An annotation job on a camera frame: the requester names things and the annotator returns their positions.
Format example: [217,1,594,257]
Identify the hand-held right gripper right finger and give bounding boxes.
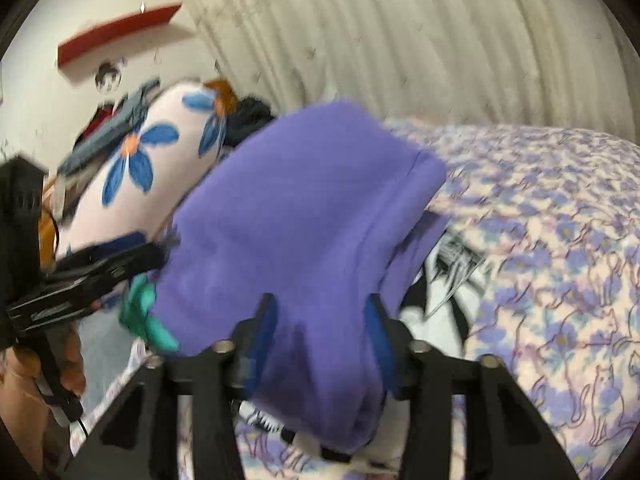
[364,294,581,480]

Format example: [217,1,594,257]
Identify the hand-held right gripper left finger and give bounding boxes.
[65,292,278,480]

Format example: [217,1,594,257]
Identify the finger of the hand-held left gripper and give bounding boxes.
[52,231,168,282]
[6,272,133,326]

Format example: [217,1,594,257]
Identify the purple zip hoodie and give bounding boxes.
[120,99,448,453]

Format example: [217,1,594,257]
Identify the person's left forearm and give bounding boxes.
[0,390,58,476]

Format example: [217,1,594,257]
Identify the person's left hand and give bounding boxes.
[0,322,87,411]

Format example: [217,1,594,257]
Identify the orange wooden headboard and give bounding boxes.
[37,180,58,268]

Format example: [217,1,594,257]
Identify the grey pillow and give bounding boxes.
[77,305,136,411]

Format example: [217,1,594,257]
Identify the black and white printed garment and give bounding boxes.
[235,230,493,466]

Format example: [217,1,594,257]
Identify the rolled blue floral duvet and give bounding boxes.
[52,80,241,281]

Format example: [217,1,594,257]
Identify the grey blue jeans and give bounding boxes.
[57,79,161,176]

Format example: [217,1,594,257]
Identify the dark red cloth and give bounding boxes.
[80,102,121,141]

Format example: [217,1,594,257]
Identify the black cloth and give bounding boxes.
[225,96,276,148]

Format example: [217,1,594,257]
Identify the brown cloth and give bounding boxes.
[205,78,238,111]

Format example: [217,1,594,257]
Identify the purple cat printed blanket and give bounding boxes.
[70,117,640,480]

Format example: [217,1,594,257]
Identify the cream curtain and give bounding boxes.
[175,0,640,143]

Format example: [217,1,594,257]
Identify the face wall sticker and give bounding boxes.
[95,60,126,93]

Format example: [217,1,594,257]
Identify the red wall shelf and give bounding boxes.
[56,3,183,68]

